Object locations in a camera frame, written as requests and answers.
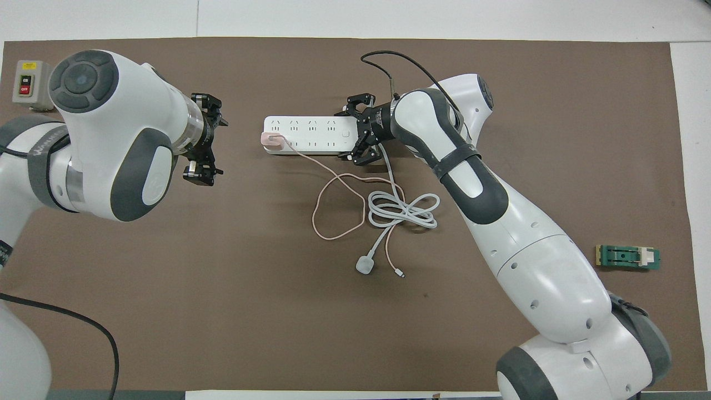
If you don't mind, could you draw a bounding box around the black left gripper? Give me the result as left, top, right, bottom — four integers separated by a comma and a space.
184, 93, 227, 187

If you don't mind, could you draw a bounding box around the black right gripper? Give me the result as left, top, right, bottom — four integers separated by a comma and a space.
333, 93, 396, 166

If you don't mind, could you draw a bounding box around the white power strip with cord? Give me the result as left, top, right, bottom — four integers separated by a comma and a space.
263, 116, 440, 275

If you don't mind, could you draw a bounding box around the pink charging cable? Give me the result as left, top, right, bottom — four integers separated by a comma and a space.
278, 139, 406, 278

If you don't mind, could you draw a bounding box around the brown table mat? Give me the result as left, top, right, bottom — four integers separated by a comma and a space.
0, 37, 700, 392

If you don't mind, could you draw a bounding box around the grey on-off switch box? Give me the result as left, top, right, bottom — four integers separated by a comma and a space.
12, 60, 56, 112

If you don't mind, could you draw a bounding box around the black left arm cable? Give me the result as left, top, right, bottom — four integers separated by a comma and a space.
0, 292, 121, 400

